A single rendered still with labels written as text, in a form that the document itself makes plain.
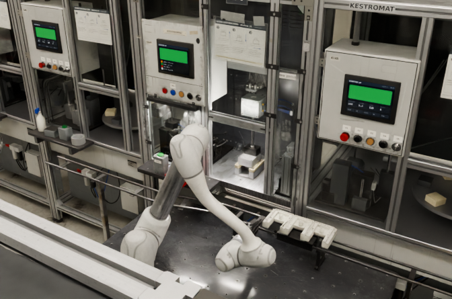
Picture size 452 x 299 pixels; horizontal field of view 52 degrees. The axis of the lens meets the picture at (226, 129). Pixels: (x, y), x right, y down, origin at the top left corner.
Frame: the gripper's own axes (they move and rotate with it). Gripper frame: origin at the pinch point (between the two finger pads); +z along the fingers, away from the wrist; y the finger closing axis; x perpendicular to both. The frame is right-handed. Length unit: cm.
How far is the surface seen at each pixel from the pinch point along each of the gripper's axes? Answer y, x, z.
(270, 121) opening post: 48, 7, 22
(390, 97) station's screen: 75, -53, 17
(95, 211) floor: -88, 184, 49
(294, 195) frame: 7.9, -10.6, 21.0
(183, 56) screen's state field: 78, 59, 17
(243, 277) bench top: -19.8, -2.8, -23.1
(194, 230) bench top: -19.8, 41.3, -3.5
